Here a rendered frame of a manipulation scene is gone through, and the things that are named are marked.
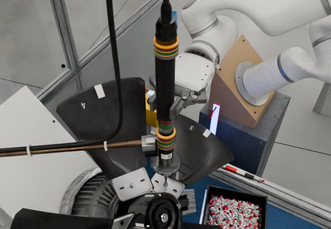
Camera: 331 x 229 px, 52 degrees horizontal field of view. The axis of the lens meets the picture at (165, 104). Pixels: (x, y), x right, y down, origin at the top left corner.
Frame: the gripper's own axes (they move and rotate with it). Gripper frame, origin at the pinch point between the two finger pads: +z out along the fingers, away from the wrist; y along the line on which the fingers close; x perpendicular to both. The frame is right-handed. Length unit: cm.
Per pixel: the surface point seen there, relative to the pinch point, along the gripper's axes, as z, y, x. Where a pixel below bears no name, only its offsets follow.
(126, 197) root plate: 9.6, 5.7, -27.1
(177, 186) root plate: -1.6, -2.8, -31.2
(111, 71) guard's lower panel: -67, 70, -69
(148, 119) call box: -31, 25, -48
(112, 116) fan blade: -0.6, 15.0, -12.0
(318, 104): -179, -38, -140
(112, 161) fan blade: 6.1, 11.4, -20.1
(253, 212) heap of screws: -24, -23, -65
